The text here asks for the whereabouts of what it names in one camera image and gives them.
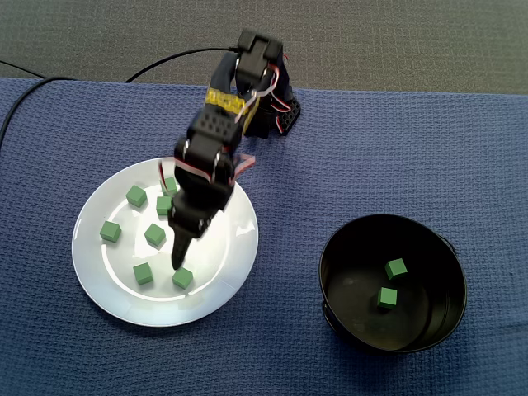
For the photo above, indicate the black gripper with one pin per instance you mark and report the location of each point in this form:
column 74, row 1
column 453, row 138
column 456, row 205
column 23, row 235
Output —
column 189, row 220

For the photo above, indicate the green cube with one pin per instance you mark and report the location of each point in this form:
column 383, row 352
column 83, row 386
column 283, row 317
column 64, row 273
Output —
column 182, row 278
column 161, row 205
column 396, row 268
column 110, row 231
column 136, row 196
column 387, row 298
column 169, row 184
column 154, row 235
column 143, row 273

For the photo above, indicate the white round plate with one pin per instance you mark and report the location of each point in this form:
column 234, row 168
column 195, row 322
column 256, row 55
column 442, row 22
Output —
column 185, row 305

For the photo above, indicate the black round container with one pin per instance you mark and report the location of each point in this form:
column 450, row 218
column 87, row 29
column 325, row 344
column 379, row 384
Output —
column 359, row 321

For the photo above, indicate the blue woven table mat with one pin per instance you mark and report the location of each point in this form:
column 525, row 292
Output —
column 280, row 350

